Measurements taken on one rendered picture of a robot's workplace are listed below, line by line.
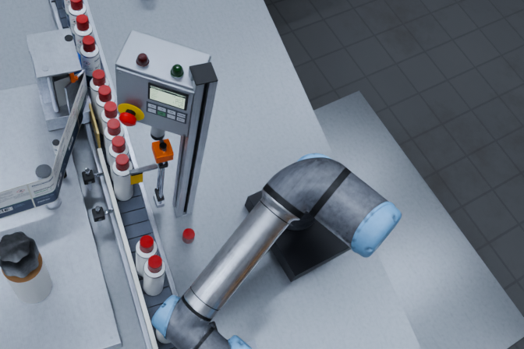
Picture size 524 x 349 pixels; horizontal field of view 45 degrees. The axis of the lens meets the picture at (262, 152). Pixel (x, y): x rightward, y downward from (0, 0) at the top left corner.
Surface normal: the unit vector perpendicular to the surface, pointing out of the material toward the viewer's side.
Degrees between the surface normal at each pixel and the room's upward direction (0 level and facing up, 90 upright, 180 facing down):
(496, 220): 0
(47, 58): 0
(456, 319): 0
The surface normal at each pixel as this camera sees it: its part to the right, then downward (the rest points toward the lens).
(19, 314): 0.17, -0.47
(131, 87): -0.25, 0.83
